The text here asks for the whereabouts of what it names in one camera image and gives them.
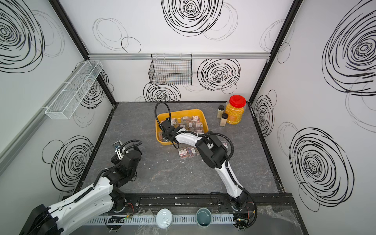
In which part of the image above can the yellow plastic storage tray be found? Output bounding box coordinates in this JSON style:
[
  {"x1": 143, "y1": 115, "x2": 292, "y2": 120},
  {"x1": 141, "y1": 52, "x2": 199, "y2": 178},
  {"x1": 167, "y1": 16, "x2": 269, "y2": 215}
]
[{"x1": 155, "y1": 109, "x2": 209, "y2": 146}]

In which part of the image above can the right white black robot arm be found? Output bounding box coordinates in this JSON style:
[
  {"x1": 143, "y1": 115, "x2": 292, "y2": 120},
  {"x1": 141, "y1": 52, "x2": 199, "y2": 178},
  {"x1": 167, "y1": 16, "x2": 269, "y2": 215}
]
[{"x1": 156, "y1": 118, "x2": 249, "y2": 211}]

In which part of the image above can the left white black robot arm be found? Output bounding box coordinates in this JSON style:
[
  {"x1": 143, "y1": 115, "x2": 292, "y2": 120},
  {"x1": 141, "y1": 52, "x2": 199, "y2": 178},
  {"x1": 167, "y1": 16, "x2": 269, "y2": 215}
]
[{"x1": 20, "y1": 147, "x2": 142, "y2": 235}]

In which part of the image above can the rear black cap spice bottle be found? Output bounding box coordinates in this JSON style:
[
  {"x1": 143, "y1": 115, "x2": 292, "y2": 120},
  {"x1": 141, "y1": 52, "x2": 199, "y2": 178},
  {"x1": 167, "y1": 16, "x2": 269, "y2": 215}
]
[{"x1": 217, "y1": 105, "x2": 225, "y2": 118}]

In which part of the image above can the black cap spice bottle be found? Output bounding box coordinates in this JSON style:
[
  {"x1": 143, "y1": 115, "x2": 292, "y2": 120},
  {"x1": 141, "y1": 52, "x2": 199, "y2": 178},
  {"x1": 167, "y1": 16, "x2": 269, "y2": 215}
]
[
  {"x1": 219, "y1": 113, "x2": 228, "y2": 127},
  {"x1": 217, "y1": 105, "x2": 225, "y2": 118}
]

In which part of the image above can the front black cap spice bottle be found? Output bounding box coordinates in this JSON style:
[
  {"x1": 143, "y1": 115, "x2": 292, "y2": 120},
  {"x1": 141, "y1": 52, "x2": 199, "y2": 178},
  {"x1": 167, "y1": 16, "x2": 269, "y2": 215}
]
[{"x1": 219, "y1": 113, "x2": 228, "y2": 127}]

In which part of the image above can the red lid corn jar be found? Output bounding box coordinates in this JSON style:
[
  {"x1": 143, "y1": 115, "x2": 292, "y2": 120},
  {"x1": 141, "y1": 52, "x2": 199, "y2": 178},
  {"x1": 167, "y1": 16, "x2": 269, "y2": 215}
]
[{"x1": 225, "y1": 95, "x2": 246, "y2": 125}]

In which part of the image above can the grey green cup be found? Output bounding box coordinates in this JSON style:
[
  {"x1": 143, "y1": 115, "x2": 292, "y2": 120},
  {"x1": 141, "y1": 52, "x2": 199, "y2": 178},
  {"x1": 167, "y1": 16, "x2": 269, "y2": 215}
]
[{"x1": 196, "y1": 208, "x2": 212, "y2": 228}]

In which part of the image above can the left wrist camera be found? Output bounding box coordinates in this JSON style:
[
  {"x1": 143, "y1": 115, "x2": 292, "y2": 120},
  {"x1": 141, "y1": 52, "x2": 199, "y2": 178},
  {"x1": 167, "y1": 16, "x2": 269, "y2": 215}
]
[{"x1": 112, "y1": 141, "x2": 122, "y2": 160}]

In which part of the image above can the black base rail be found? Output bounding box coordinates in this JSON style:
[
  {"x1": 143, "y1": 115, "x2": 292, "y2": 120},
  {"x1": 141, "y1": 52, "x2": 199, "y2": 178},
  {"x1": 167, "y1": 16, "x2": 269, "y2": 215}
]
[{"x1": 58, "y1": 193, "x2": 296, "y2": 213}]

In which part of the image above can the black wire wall basket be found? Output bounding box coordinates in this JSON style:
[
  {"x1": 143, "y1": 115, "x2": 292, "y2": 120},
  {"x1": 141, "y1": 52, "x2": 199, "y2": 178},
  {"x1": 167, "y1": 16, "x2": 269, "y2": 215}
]
[{"x1": 148, "y1": 53, "x2": 193, "y2": 85}]

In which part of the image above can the white slotted cable duct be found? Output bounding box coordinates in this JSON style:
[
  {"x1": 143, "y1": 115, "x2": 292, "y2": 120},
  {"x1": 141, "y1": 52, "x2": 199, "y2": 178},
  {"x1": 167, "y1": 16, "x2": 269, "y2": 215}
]
[{"x1": 85, "y1": 214, "x2": 235, "y2": 226}]

